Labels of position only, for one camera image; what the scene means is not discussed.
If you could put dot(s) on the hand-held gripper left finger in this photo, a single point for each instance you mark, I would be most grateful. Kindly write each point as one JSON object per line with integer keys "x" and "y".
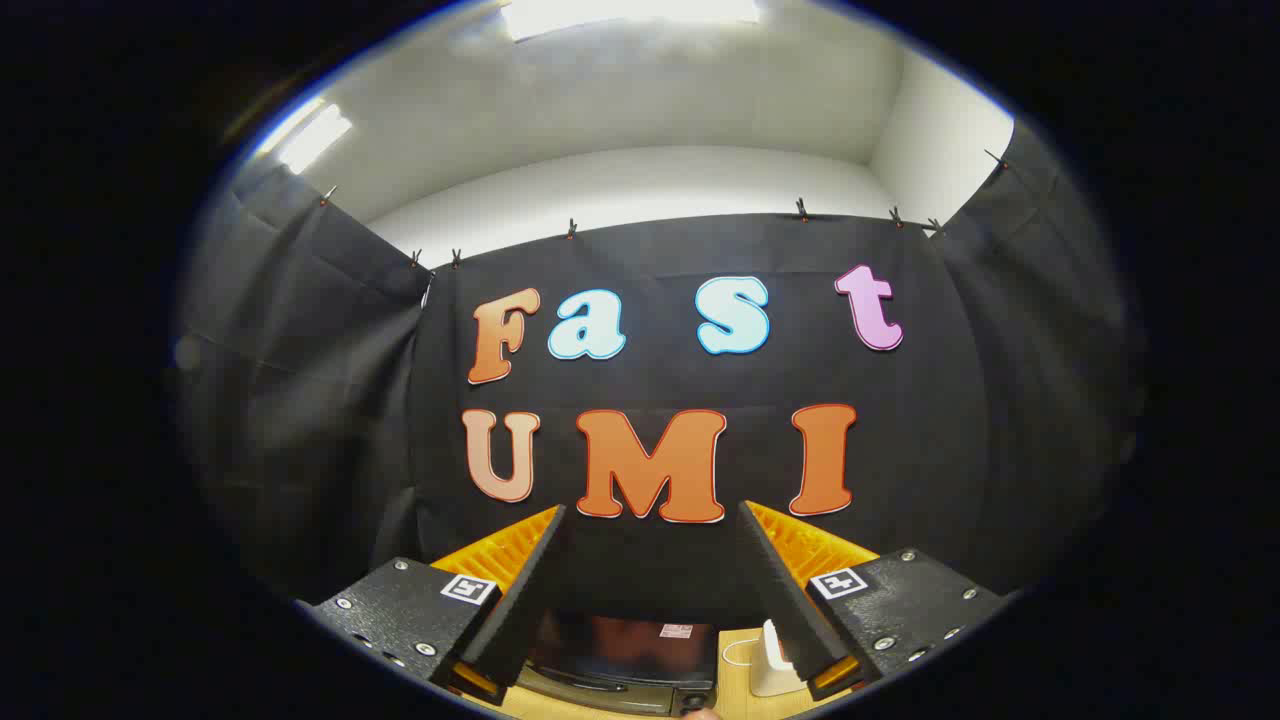
{"x": 525, "y": 600}

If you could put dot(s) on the row of backdrop clips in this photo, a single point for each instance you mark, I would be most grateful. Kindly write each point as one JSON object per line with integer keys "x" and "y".
{"x": 801, "y": 210}

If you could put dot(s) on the ceiling light panel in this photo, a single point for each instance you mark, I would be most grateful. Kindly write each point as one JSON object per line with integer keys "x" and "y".
{"x": 630, "y": 12}
{"x": 312, "y": 138}

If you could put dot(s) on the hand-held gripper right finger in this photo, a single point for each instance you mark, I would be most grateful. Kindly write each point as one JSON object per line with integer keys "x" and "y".
{"x": 785, "y": 600}

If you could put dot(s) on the black toaster oven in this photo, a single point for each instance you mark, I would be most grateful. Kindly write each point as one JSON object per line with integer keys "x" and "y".
{"x": 620, "y": 640}

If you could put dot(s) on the white pop-up toaster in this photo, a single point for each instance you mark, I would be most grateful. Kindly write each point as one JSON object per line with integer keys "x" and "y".
{"x": 772, "y": 665}

